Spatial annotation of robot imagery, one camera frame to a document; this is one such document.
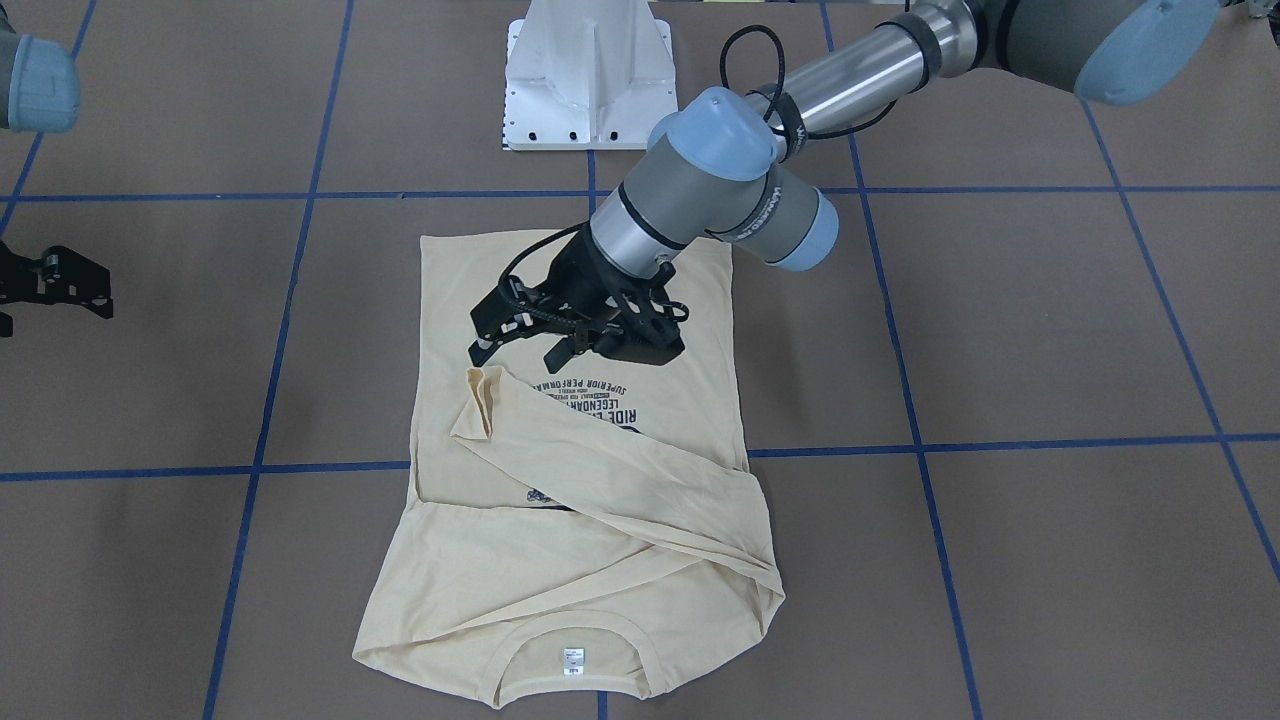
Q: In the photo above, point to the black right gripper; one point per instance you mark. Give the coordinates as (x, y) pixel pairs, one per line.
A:
(62, 282)

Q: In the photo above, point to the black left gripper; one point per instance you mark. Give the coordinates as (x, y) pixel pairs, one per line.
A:
(572, 274)

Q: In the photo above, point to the beige long sleeve printed shirt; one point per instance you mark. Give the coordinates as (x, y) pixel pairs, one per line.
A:
(597, 529)

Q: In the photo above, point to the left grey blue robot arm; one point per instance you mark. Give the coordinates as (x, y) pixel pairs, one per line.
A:
(717, 168)

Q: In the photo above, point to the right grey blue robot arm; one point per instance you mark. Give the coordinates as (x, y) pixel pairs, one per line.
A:
(41, 93)

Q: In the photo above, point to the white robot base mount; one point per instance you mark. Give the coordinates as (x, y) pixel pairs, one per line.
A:
(587, 75)

